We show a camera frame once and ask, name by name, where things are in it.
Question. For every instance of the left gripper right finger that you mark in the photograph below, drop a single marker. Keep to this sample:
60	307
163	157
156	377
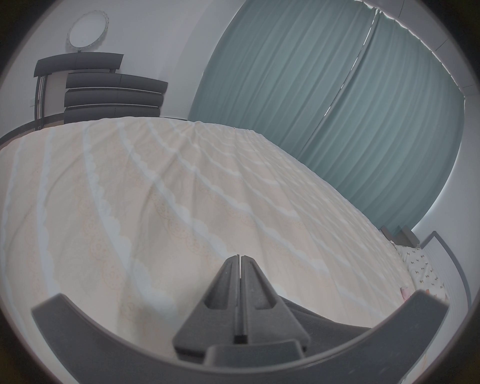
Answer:
262	315

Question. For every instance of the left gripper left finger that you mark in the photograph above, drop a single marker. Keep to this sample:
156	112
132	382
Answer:
221	311

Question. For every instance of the black T-shirt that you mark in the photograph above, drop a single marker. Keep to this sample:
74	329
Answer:
330	322

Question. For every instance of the bed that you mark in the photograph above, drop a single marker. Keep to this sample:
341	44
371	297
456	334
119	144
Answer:
150	206

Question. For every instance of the pink garment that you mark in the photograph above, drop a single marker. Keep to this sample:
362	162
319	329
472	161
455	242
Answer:
405	293

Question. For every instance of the grey bedside table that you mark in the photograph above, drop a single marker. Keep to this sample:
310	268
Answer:
403	236

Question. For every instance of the white printed pillow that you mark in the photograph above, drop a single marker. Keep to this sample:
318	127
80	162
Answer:
423	270

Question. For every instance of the blue-green curtain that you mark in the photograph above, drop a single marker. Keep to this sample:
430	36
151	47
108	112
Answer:
262	56
393	131

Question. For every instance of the black chest of drawers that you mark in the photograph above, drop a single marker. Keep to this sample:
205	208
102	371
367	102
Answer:
112	97

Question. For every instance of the black dressing table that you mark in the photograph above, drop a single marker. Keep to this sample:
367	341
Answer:
75	62

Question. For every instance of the round white mirror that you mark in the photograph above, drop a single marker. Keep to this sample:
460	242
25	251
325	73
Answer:
88	32

